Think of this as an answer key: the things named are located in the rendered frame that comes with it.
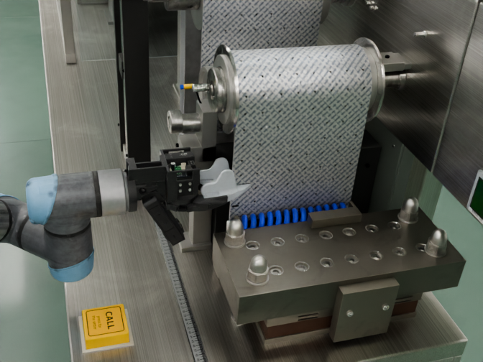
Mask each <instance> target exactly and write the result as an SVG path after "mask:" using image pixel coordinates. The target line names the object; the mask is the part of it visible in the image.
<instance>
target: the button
mask: <svg viewBox="0 0 483 362"><path fill-rule="evenodd" d="M82 318H83V330H84V336H85V343H86V349H87V350H88V349H92V348H100V347H104V346H109V345H117V344H121V343H128V342H129V329H128V325H127V318H126V314H125V310H124V305H123V304H120V305H111V306H106V307H97V308H92V309H87V310H82Z"/></svg>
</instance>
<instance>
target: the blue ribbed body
mask: <svg viewBox="0 0 483 362"><path fill-rule="evenodd" d="M341 208H346V204H345V203H339V206H338V205H337V204H335V203H333V204H332V205H331V208H330V206H329V205H328V204H325V205H324V206H323V210H322V207H321V206H320V205H317V206H316V209H315V211H316V212H318V211H325V210H335V209H341ZM315 211H314V208H313V207H312V206H309V207H308V209H307V212H306V210H305V208H300V210H299V213H298V210H297V209H296V208H293V209H292V210H291V215H290V212H289V210H288V209H286V210H284V211H283V215H282V214H281V212H280V211H279V210H276V211H275V217H273V214H272V212H271V211H268V212H267V217H265V215H264V213H259V215H258V219H257V217H256V215H255V214H253V213H252V214H251V215H250V220H248V217H247V215H243V216H242V217H241V222H242V223H243V226H244V229H248V228H259V227H265V226H275V225H280V224H286V223H297V222H303V221H307V218H308V213H312V212H315Z"/></svg>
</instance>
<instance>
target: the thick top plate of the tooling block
mask: <svg viewBox="0 0 483 362"><path fill-rule="evenodd" d="M400 210H401V209H394V210H384V211H379V212H373V213H362V218H361V222H358V223H347V224H342V225H337V226H326V227H321V228H311V227H310V225H309V223H308V222H307V221H303V222H297V223H286V224H280V225H275V226H265V227H259V228H248V229H244V231H245V237H244V238H245V240H246V243H245V245H244V246H243V247H241V248H239V249H232V248H229V247H228V246H226V245H225V243H224V238H225V237H226V232H220V233H214V234H213V251H212V261H213V264H214V266H215V269H216V272H217V274H218V277H219V279H220V282H221V285H222V287H223V289H224V292H225V295H226V298H227V300H228V303H229V306H230V308H231V311H232V313H233V316H234V319H235V321H236V324H237V325H241V324H246V323H250V322H258V321H263V320H270V319H275V318H279V317H287V316H291V315H299V314H303V313H308V312H315V311H320V310H327V309H332V308H334V305H335V301H336V295H337V291H338V287H339V286H343V285H348V284H356V283H360V282H368V281H373V280H378V279H386V278H390V277H394V278H395V279H396V280H397V282H398V284H399V285H400V286H399V289H398V292H397V296H396V297H401V296H406V295H411V294H418V293H423V292H431V291H435V290H440V289H447V288H452V287H457V286H458V284H459V280H460V278H461V275H462V272H463V270H464V266H465V263H466V259H465V258H464V257H463V256H462V255H461V254H460V253H459V252H458V251H457V249H456V248H455V247H454V246H453V245H452V244H451V242H450V241H449V240H448V239H447V247H446V255H445V256H443V257H441V258H437V257H433V256H430V255H428V254H427V253H426V252H425V250H424V247H425V245H426V244H427V242H428V237H430V236H431V234H432V232H433V231H434V230H436V229H438V228H437V227H436V225H435V224H434V223H433V222H432V221H431V219H430V218H429V217H428V216H427V215H426V214H425V213H424V212H423V211H422V210H421V208H420V207H419V206H418V222H417V223H414V224H408V223H403V222H402V221H400V220H399V218H398V213H399V212H400ZM258 254H260V255H263V256H264V257H265V258H266V260H267V266H268V267H269V270H268V275H269V281H268V283H266V284H265V285H263V286H254V285H251V284H250V283H248V282H247V280H246V275H247V272H248V268H249V265H250V262H251V260H252V258H253V257H254V256H256V255H258Z"/></svg>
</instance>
